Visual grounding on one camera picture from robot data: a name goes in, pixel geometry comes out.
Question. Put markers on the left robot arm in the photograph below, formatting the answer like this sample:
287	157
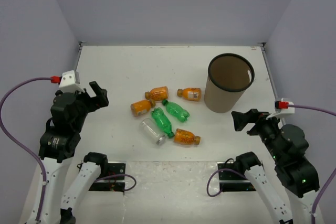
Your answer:
53	204

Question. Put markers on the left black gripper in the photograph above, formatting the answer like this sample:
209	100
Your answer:
101	99

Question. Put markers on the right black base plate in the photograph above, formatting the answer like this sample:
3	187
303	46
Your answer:
231	182

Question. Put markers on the orange bottle with barcode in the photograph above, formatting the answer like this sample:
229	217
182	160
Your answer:
190	94

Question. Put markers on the green bottle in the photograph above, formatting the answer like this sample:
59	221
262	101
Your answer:
176	110
162	122

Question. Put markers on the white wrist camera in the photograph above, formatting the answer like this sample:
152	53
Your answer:
282	109
70	82

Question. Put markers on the brown cardboard bin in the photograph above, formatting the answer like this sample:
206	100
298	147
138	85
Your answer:
229	76

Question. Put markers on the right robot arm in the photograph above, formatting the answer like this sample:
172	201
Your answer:
287	146

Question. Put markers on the clear plastic jar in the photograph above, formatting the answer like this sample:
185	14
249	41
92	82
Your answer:
151	131

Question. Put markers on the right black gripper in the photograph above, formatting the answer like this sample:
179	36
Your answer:
240	119

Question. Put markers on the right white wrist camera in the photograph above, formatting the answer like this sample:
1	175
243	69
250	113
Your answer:
282	109

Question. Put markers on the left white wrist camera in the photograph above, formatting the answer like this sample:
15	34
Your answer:
70	82

